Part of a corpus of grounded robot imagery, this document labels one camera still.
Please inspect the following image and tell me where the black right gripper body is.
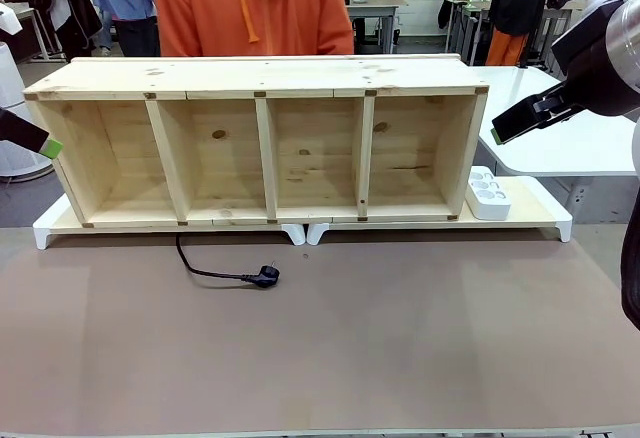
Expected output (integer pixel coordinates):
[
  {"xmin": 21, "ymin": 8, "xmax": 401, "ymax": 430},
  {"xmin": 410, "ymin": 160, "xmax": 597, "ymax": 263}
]
[{"xmin": 551, "ymin": 21, "xmax": 612, "ymax": 115}]

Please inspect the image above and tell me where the black power cable with plug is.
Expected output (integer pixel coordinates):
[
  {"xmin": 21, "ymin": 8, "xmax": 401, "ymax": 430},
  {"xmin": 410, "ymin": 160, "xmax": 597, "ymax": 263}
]
[{"xmin": 174, "ymin": 234, "xmax": 282, "ymax": 290}]

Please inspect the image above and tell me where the white side table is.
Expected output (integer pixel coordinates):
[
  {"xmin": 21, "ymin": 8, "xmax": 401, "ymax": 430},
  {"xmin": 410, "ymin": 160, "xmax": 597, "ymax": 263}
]
[{"xmin": 468, "ymin": 65, "xmax": 640, "ymax": 179}]

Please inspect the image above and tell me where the wood-top riser with white legs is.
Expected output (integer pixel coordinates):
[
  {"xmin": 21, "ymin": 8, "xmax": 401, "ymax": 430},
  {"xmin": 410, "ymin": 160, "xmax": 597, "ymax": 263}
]
[
  {"xmin": 305, "ymin": 175, "xmax": 574, "ymax": 247},
  {"xmin": 32, "ymin": 192, "xmax": 307, "ymax": 251}
]

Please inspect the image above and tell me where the white power strip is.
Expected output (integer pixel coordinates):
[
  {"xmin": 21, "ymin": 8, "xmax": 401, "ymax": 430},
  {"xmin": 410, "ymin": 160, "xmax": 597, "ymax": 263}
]
[{"xmin": 464, "ymin": 165, "xmax": 514, "ymax": 221}]

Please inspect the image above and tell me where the person in black top orange trousers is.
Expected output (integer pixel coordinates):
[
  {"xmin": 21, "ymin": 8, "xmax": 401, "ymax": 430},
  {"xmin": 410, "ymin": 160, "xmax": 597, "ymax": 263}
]
[{"xmin": 487, "ymin": 0, "xmax": 541, "ymax": 67}]

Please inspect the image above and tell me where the white desk with metal legs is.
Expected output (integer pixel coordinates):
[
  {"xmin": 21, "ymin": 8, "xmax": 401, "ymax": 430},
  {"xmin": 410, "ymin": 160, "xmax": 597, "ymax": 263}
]
[{"xmin": 0, "ymin": 1, "xmax": 67, "ymax": 63}]

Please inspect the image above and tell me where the background table with green items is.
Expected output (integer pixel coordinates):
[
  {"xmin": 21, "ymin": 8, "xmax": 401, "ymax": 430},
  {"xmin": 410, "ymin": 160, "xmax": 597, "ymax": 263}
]
[{"xmin": 442, "ymin": 0, "xmax": 494, "ymax": 67}]

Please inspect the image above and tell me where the person in dark clothes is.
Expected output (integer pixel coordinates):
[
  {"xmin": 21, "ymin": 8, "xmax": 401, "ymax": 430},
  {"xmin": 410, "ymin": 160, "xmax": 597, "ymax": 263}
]
[{"xmin": 35, "ymin": 0, "xmax": 105, "ymax": 61}]

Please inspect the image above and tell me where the grey background workbench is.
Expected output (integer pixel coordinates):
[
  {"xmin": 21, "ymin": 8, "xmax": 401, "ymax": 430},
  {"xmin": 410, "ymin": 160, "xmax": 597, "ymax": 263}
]
[{"xmin": 344, "ymin": 0, "xmax": 409, "ymax": 54}]

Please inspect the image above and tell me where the person in orange hoodie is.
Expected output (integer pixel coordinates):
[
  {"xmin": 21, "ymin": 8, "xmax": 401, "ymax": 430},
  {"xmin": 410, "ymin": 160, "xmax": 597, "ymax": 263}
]
[{"xmin": 151, "ymin": 0, "xmax": 356, "ymax": 58}]

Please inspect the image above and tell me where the four-compartment pine wood shelf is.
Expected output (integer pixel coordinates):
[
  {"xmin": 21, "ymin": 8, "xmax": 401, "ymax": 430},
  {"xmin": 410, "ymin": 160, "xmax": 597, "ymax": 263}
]
[{"xmin": 22, "ymin": 53, "xmax": 490, "ymax": 229}]

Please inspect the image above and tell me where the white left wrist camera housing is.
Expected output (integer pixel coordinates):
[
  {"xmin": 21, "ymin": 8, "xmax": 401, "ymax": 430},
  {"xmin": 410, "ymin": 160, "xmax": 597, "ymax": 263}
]
[{"xmin": 0, "ymin": 3, "xmax": 24, "ymax": 36}]

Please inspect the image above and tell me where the black cable sleeve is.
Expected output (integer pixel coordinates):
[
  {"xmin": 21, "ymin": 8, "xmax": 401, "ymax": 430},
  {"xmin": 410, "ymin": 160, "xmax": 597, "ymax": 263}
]
[{"xmin": 620, "ymin": 211, "xmax": 640, "ymax": 332}]

